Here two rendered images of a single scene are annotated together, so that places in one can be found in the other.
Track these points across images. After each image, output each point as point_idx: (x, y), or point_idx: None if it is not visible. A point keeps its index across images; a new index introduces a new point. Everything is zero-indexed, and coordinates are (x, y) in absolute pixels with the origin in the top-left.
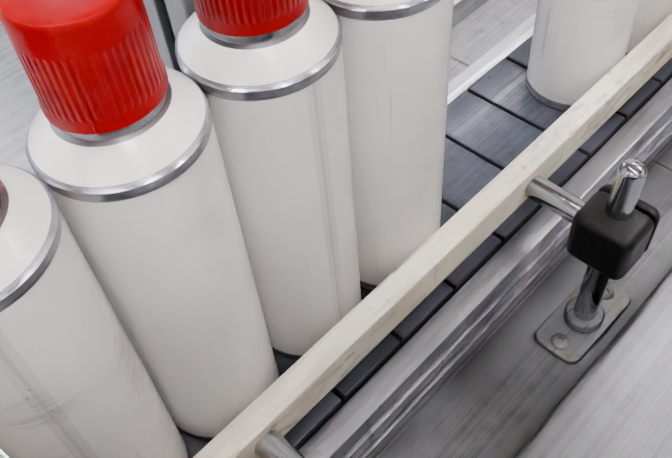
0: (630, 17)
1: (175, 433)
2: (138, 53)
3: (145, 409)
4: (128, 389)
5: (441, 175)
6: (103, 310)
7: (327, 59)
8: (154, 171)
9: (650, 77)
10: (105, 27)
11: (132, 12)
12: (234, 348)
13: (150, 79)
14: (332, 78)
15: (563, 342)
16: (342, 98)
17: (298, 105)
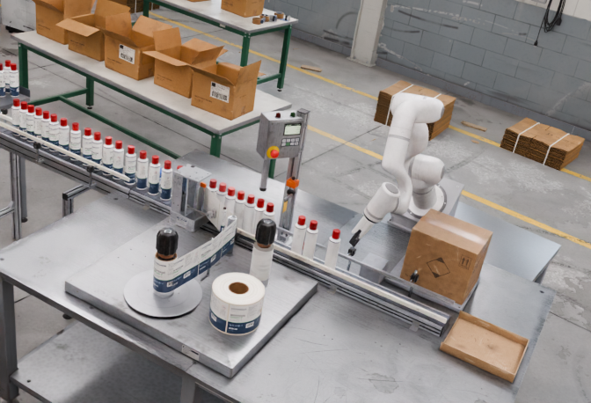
0: (294, 246)
1: (239, 227)
2: (250, 200)
3: (238, 220)
4: (238, 216)
5: None
6: (241, 210)
7: (258, 210)
8: (246, 205)
9: (294, 257)
10: (249, 197)
11: (251, 198)
12: (244, 223)
13: (250, 201)
14: (258, 212)
15: None
16: (259, 215)
17: (255, 211)
